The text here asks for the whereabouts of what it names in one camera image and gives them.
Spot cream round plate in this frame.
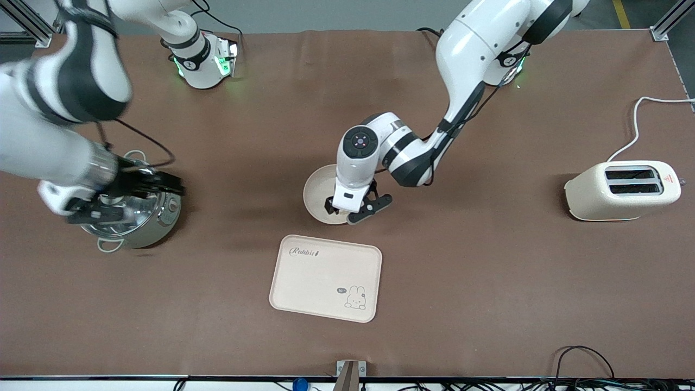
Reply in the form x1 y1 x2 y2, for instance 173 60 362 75
302 165 355 225

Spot glass pot lid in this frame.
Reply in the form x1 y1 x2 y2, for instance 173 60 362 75
81 159 165 238

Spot grey arm base connector plate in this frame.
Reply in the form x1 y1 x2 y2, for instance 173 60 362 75
216 37 241 78

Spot steel electric cooking pot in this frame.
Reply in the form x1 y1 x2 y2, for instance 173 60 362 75
80 150 182 254

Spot cream rabbit print tray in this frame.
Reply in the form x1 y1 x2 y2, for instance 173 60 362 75
269 235 383 324

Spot brown table cover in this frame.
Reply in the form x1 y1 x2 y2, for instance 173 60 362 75
0 29 695 380

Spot cream two-slot toaster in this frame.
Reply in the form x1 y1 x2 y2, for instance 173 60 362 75
564 160 682 222

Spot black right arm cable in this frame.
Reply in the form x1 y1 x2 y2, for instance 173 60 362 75
97 118 176 170

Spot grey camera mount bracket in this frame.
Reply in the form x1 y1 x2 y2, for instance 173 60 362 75
336 360 367 391

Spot aluminium frame profile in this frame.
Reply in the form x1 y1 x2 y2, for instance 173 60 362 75
0 0 60 49
650 0 695 42

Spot black looped floor cables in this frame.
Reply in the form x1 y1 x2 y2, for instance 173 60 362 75
380 345 695 391

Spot white toaster power cable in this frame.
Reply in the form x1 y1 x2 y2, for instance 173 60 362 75
606 96 695 163

